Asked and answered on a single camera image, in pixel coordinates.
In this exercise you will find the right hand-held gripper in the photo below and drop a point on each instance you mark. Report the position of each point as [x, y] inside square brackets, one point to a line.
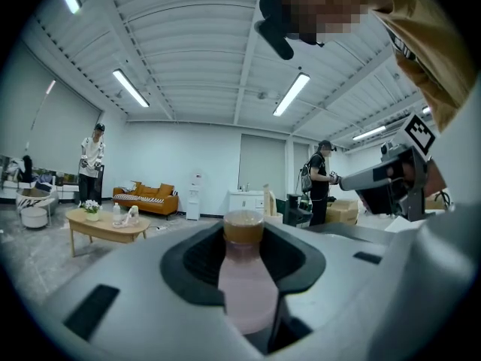
[415, 198]

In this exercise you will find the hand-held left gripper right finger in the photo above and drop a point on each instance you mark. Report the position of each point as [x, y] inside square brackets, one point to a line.
[357, 295]

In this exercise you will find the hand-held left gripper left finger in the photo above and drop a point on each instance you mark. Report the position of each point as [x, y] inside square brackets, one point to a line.
[143, 314]

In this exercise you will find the pink bottle with orange cap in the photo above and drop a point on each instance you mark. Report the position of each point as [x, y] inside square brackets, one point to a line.
[246, 288]

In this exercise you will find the clear plastic bottle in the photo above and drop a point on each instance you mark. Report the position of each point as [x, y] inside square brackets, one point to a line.
[116, 214]

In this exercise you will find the white sink counter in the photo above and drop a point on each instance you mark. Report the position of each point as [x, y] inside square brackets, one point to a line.
[244, 201]

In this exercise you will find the person's right hand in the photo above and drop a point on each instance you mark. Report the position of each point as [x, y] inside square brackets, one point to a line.
[400, 171]

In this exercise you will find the cardboard box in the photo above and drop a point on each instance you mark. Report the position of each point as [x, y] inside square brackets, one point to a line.
[343, 211]

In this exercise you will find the wooden coffee table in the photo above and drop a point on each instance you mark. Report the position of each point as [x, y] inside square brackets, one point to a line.
[105, 229]

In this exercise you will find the clear glass jug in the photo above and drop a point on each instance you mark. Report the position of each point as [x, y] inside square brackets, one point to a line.
[129, 218]

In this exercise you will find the small grey roller blind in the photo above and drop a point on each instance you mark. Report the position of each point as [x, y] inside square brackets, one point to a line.
[262, 162]

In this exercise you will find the orange sofa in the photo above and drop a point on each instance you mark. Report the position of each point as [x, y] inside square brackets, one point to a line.
[150, 199]

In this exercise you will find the white flower pot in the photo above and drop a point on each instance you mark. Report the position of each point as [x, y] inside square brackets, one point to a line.
[92, 211]

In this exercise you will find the striped sofa blanket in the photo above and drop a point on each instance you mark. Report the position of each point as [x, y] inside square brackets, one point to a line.
[141, 198]

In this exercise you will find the white water dispenser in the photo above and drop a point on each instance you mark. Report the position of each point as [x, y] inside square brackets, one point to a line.
[194, 198]

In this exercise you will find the white round chair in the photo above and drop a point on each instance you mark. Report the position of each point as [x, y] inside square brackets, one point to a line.
[35, 205]

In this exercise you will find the person's mustard shirt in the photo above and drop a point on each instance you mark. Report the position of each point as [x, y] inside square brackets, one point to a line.
[424, 32]

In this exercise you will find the large grey roller blind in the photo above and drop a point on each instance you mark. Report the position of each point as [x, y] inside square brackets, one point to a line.
[56, 126]

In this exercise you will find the black head-mounted camera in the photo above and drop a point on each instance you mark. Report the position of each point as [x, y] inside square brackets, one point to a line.
[276, 25]

